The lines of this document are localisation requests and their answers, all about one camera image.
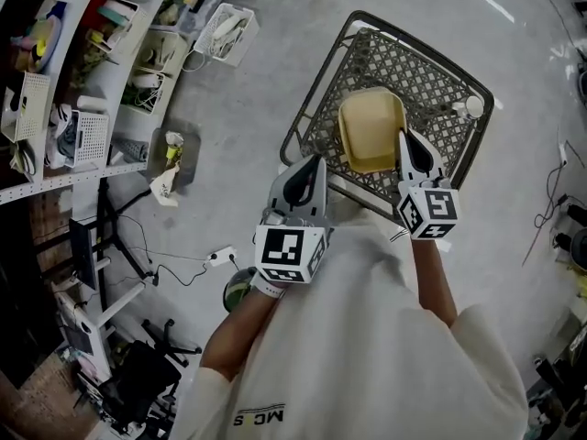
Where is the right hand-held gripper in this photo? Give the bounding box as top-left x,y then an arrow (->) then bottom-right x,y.
396,127 -> 460,241

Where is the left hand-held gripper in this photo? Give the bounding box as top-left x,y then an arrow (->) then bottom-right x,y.
254,154 -> 330,286

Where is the beige container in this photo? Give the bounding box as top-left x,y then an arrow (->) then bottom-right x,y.
338,86 -> 407,174

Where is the person's left forearm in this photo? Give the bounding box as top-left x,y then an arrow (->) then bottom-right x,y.
200,281 -> 286,380

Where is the person's right forearm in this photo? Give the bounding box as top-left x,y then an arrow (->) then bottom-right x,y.
410,236 -> 460,330

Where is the white cup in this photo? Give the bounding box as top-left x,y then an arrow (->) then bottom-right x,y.
451,94 -> 485,121

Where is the dark woven table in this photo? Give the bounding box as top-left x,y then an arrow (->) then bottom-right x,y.
279,10 -> 495,224

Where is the white wristband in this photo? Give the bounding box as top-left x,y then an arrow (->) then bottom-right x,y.
249,272 -> 286,300

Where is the white power strip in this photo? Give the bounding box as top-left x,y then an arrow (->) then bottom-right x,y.
205,245 -> 238,268

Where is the grey floor tray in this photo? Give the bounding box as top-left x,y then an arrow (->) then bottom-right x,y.
150,119 -> 202,188

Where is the glossy dark green object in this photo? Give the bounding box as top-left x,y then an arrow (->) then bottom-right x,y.
222,266 -> 259,314

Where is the white paper bag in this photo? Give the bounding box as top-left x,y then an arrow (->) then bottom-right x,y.
149,161 -> 183,209

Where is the person's white sweatshirt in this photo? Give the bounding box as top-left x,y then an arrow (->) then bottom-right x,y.
169,215 -> 531,440

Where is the grey perforated roll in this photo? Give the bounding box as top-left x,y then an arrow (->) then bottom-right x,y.
111,136 -> 150,164

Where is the white storage box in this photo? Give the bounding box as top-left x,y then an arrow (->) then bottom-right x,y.
136,28 -> 190,80

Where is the white perforated basket with clothes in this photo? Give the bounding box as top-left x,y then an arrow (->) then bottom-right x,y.
45,104 -> 111,170

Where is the clear bin with flowers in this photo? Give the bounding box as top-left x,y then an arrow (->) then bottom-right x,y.
157,0 -> 227,35

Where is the black monitor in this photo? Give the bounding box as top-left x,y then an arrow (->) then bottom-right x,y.
68,216 -> 101,292

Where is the white desk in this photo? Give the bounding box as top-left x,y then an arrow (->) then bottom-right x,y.
49,257 -> 149,387

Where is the white metal shelf unit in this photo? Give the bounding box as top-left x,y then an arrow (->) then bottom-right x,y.
0,0 -> 189,206

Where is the black office chair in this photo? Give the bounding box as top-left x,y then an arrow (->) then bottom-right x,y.
96,317 -> 204,435

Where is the tall white perforated basket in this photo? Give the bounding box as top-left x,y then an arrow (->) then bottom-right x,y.
0,71 -> 51,145

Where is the black power cable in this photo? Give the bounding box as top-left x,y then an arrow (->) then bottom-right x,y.
116,213 -> 242,289

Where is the white basket with cables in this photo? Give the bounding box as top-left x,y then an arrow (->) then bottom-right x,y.
192,2 -> 256,69

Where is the white bin with white cables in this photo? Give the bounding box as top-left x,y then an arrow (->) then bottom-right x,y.
119,65 -> 167,116

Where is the long black floor cable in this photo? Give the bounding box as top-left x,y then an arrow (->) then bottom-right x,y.
502,0 -> 587,63

